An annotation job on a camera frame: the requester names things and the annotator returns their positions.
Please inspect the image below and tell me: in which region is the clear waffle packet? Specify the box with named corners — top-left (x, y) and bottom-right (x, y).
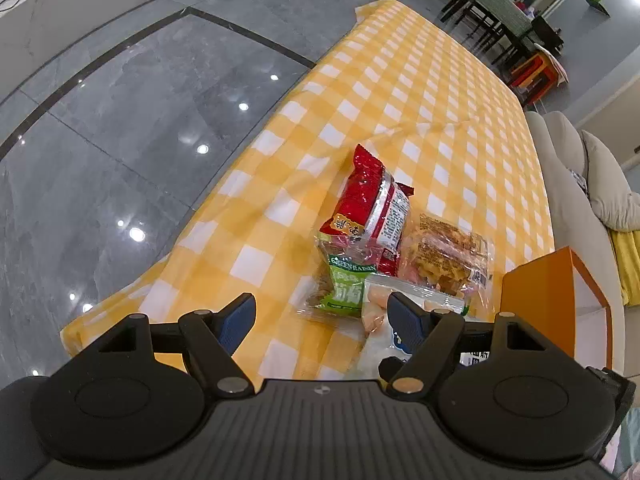
top-left (397, 212), bottom-right (493, 303)

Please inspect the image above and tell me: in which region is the beige sofa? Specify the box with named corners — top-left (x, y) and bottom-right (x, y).
top-left (522, 110), bottom-right (640, 396)

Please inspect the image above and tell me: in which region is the yellow cushion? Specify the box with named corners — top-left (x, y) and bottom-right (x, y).
top-left (607, 227), bottom-right (640, 308)

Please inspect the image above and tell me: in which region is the red snack packet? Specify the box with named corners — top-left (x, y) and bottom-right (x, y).
top-left (320, 144), bottom-right (415, 276)

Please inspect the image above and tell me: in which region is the clear bun snack packet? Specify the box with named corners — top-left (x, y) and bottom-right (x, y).
top-left (357, 280), bottom-right (493, 383)

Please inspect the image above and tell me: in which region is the dark dining chair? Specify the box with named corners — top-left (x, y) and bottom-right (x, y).
top-left (530, 15), bottom-right (566, 56)

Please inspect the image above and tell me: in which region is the orange cardboard box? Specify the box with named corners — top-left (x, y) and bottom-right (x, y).
top-left (500, 246), bottom-right (613, 371)

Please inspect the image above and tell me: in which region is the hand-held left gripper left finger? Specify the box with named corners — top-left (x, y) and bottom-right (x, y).
top-left (70, 292), bottom-right (257, 395)

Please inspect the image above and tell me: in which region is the dining table with green cloth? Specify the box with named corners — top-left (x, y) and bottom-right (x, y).
top-left (440, 0), bottom-right (538, 56)

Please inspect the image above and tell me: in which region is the green raisin packet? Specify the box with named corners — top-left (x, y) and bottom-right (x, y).
top-left (297, 232), bottom-right (381, 318)

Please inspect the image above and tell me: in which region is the grey cushion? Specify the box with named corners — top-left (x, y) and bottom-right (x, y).
top-left (580, 130), bottom-right (640, 231)

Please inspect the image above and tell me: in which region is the yellow checked tablecloth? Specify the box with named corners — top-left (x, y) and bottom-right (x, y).
top-left (60, 0), bottom-right (556, 386)

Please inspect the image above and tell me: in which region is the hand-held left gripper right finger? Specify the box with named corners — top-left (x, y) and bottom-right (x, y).
top-left (388, 291), bottom-right (571, 394)

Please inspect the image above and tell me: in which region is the orange stool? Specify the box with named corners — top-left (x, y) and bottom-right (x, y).
top-left (510, 50), bottom-right (568, 106)

